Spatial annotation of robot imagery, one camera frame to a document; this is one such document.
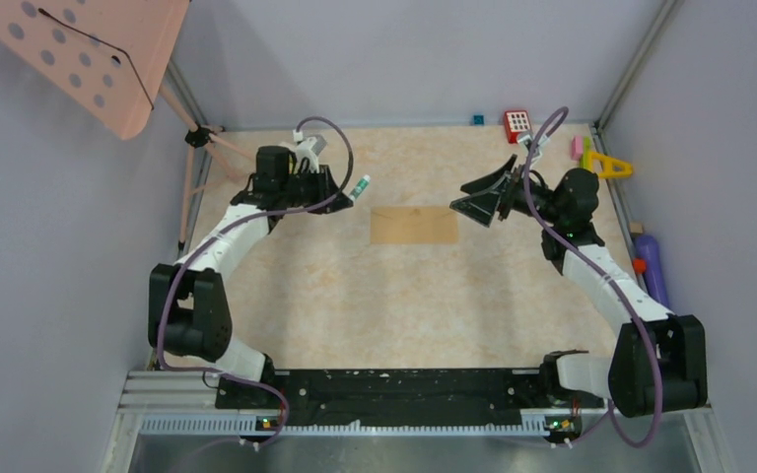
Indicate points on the green white glue stick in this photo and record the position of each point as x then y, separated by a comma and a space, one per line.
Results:
360, 187

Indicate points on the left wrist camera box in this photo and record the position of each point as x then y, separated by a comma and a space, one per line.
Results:
307, 151

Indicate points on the aluminium frame rail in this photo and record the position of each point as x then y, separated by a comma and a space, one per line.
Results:
183, 403

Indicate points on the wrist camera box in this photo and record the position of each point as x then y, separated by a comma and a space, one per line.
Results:
534, 150
307, 151

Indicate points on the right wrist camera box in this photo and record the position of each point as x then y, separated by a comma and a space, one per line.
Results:
534, 150

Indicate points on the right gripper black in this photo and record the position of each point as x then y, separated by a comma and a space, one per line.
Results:
513, 190

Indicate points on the pink perforated music stand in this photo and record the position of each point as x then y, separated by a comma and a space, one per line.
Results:
114, 58

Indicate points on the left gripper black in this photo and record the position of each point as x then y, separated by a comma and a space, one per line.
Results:
327, 187

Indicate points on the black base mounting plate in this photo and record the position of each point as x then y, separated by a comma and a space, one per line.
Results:
404, 398

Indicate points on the pink green toy block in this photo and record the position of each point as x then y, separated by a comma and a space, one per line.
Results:
579, 146

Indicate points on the red toy calculator block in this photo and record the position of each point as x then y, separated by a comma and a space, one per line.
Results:
516, 122

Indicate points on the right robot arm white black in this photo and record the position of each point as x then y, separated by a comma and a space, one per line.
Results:
659, 360

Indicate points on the yellow triangle toy block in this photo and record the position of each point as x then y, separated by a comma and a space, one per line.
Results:
604, 166

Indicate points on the brown kraft envelope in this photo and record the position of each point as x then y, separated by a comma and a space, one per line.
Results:
413, 225

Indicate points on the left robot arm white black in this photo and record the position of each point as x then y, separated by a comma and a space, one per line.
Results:
189, 314

